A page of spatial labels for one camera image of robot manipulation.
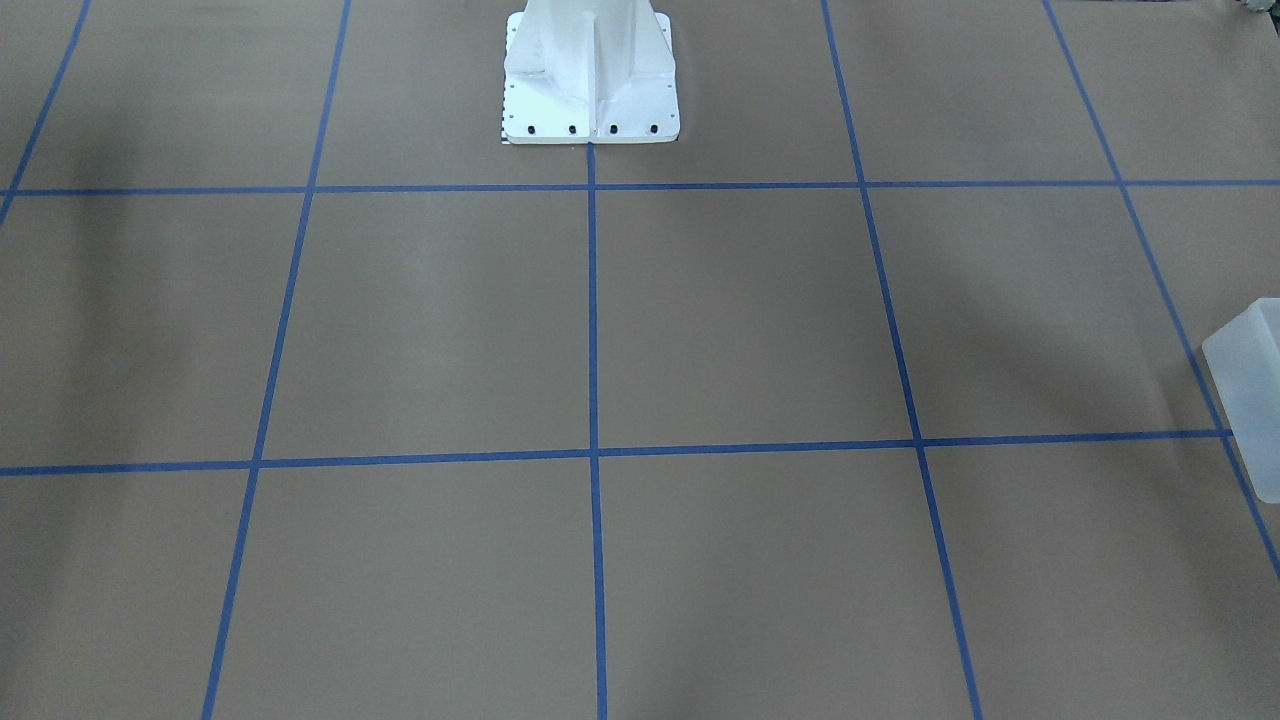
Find clear plastic box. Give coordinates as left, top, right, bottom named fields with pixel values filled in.
left=1202, top=299, right=1279, bottom=503

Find white camera stand base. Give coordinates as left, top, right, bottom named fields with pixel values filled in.
left=500, top=1, right=681, bottom=145

